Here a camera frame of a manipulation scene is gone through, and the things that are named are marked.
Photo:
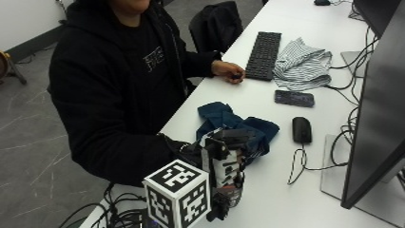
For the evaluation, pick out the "small black object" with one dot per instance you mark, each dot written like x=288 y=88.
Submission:
x=236 y=76

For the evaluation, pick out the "black keyboard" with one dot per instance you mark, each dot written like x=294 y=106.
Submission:
x=264 y=55

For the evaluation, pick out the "white cube of black markers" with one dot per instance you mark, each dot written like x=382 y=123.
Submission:
x=177 y=193

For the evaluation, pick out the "dark blue cloth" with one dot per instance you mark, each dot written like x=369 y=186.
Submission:
x=223 y=118

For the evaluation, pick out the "striped grey white cloth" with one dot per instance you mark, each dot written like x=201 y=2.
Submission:
x=301 y=65

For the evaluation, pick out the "black office chair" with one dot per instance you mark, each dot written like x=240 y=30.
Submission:
x=215 y=27

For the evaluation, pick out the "black smartphone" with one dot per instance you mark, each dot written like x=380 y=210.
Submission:
x=294 y=98

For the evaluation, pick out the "black computer mouse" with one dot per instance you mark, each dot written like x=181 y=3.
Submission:
x=301 y=129

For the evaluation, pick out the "grey monitor stand base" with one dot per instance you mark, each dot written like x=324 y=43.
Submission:
x=333 y=177

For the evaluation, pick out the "grey flat stand base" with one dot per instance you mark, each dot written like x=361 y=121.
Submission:
x=352 y=61

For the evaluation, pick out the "small dark computer mouse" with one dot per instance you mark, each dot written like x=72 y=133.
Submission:
x=322 y=2

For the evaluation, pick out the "person's black hoodie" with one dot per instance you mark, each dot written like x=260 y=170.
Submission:
x=109 y=95

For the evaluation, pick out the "large black monitor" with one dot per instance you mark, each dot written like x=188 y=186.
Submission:
x=380 y=110

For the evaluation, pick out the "brown stool with black legs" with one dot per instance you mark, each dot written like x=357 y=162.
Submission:
x=8 y=68

